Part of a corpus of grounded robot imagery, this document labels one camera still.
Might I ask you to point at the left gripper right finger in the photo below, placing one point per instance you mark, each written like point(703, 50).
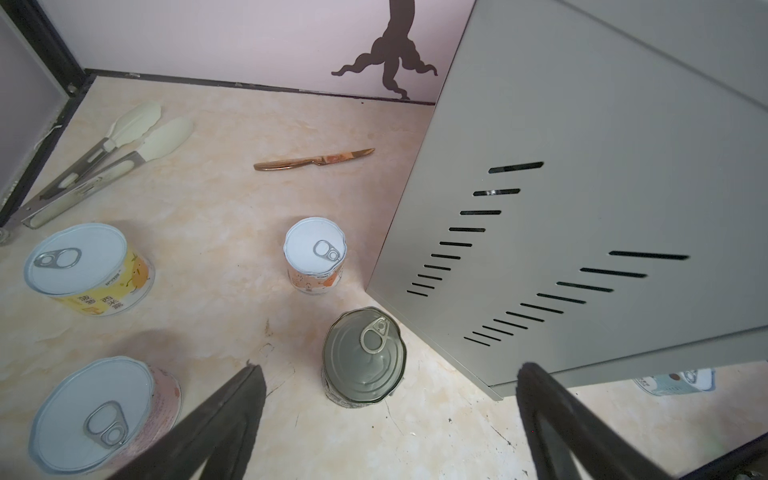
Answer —
point(565, 437)

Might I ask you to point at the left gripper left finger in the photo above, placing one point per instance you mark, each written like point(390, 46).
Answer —
point(217, 438)

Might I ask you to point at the yellow label white-lid can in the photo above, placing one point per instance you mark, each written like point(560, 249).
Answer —
point(90, 268)

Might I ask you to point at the copper table knife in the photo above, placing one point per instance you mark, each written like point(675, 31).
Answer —
point(322, 160)

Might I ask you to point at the dark grey tin can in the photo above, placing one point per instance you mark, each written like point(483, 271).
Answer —
point(363, 358)

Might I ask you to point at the light blue white-lid can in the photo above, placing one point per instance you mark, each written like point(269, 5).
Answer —
point(678, 383)

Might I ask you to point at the grey metal cabinet box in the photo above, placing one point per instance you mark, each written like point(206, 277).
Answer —
point(591, 194)

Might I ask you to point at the orange label white-lid can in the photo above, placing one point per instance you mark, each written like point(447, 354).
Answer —
point(315, 250)

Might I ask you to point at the pink label white-lid can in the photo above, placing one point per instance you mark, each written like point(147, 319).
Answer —
point(103, 416)

